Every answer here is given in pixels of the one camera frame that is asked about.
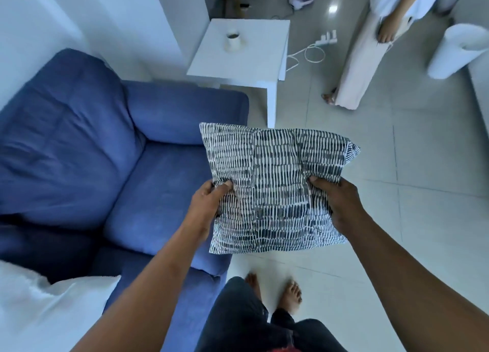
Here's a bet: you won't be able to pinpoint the person's left hand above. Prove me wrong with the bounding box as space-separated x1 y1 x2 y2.
184 180 233 242

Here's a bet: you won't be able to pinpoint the person's right hand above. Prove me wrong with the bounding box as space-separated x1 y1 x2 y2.
309 175 372 235

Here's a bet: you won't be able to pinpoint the black white striped cushion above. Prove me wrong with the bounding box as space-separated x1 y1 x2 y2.
199 123 361 255

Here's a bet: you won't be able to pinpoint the person's left forearm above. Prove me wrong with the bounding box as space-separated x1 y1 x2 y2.
71 224 211 352

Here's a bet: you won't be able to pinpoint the person's right forearm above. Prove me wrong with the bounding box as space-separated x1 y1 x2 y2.
338 214 489 352

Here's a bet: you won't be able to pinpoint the person's left foot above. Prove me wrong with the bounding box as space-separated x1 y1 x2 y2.
245 273 263 301

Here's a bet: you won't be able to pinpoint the person's right foot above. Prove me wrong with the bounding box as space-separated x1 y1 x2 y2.
278 280 303 315

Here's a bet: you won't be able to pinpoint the blue fabric sofa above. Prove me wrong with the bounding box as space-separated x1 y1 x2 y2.
0 48 250 352

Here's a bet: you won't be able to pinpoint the white side table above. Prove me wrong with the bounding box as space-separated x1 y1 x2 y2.
186 18 291 129

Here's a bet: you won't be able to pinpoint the person's legs in dark trousers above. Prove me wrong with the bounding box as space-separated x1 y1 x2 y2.
195 276 348 352

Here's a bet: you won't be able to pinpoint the white power strip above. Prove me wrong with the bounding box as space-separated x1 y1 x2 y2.
315 30 338 46

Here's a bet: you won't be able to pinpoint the white cylindrical bin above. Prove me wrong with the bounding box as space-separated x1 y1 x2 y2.
427 23 489 80

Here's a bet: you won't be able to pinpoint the white cable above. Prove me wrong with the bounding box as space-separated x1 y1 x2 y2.
286 42 326 72

